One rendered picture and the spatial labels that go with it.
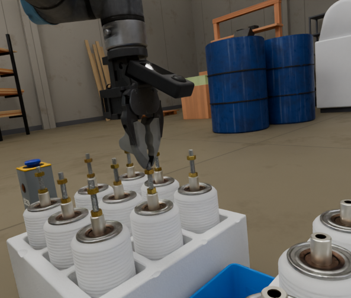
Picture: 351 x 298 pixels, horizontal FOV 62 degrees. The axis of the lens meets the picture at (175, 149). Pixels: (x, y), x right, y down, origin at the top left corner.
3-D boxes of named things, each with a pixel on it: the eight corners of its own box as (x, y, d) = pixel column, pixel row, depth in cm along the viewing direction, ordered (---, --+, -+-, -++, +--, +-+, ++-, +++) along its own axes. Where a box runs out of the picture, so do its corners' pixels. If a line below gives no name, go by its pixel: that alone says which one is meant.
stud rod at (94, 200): (97, 226, 47) (90, 181, 46) (93, 224, 48) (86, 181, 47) (102, 223, 48) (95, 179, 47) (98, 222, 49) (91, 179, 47)
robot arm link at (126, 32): (154, 22, 52) (118, 16, 45) (157, 49, 52) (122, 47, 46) (125, 32, 56) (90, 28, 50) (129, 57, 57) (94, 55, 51)
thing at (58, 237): (111, 281, 65) (98, 204, 62) (103, 313, 55) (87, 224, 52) (68, 287, 65) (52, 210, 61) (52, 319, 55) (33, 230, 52)
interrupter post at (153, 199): (150, 212, 55) (148, 196, 54) (146, 209, 57) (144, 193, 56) (162, 209, 56) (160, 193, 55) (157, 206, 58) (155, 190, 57)
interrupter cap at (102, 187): (112, 190, 72) (112, 187, 72) (81, 198, 68) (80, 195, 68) (104, 183, 78) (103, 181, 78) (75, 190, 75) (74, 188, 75)
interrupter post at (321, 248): (329, 271, 32) (328, 243, 32) (306, 264, 34) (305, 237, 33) (335, 261, 34) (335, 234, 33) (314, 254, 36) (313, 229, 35)
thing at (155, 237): (150, 315, 53) (137, 223, 50) (135, 287, 62) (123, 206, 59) (197, 296, 57) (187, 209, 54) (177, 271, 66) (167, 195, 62)
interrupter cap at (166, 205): (141, 221, 51) (140, 217, 51) (129, 208, 58) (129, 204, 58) (180, 210, 54) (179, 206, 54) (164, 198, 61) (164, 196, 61)
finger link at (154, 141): (144, 160, 61) (136, 116, 59) (165, 162, 57) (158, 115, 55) (133, 165, 58) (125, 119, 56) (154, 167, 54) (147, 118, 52)
